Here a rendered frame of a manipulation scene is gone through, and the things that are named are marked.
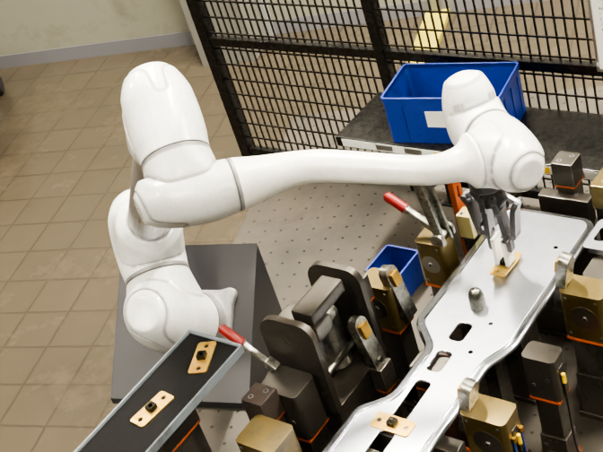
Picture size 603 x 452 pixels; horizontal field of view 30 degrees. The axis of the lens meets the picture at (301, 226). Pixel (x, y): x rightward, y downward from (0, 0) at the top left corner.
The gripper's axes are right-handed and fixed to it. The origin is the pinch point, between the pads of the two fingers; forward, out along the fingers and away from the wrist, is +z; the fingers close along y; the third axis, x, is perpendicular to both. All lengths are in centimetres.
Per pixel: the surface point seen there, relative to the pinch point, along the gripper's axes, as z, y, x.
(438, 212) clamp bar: -6.4, -14.4, 1.0
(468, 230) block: 2.1, -11.7, 6.2
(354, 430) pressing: 5, -6, -50
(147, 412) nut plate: -12, -33, -72
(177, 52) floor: 102, -329, 219
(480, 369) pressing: 5.3, 8.6, -28.3
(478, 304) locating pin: 3.1, 1.0, -13.8
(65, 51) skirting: 96, -400, 201
